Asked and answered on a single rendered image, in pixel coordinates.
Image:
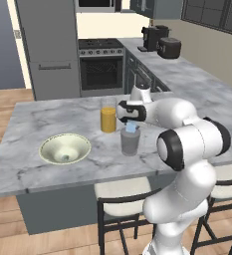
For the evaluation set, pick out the wall switch plate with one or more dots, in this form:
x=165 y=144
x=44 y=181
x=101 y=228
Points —
x=17 y=34

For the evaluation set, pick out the black stool with cream seat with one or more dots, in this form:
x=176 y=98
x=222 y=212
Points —
x=122 y=196
x=228 y=181

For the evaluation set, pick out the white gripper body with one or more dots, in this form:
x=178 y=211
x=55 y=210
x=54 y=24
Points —
x=131 y=111

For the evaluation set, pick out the dark round cooker pot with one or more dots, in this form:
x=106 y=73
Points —
x=169 y=48

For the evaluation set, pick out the grey kitchen island base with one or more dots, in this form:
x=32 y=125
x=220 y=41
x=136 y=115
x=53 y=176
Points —
x=54 y=212

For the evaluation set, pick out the glass of orange juice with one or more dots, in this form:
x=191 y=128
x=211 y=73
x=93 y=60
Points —
x=108 y=121

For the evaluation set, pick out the grey fridge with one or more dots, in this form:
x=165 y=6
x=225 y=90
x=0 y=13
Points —
x=51 y=40

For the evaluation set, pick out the grey base cupboards run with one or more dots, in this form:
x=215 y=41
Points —
x=137 y=74

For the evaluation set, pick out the dark framed window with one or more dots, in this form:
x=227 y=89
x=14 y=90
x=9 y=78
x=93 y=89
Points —
x=217 y=13

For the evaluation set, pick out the grey glass cup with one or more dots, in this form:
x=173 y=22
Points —
x=130 y=144

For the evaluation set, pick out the steel oven with hob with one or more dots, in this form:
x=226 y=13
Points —
x=101 y=69

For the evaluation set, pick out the pale green ice bowl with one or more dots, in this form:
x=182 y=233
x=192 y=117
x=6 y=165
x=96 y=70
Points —
x=72 y=146

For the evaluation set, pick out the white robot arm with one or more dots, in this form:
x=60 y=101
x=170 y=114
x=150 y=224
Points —
x=193 y=139

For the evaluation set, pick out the pale blue ice cube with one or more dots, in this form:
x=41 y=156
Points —
x=66 y=158
x=131 y=127

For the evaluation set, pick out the microwave oven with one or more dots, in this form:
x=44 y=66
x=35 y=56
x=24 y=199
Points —
x=96 y=4

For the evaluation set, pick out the grey wall cupboards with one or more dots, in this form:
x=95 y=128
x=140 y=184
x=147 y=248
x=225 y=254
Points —
x=155 y=8

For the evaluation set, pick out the black coffee machine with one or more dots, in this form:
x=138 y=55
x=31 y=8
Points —
x=151 y=38

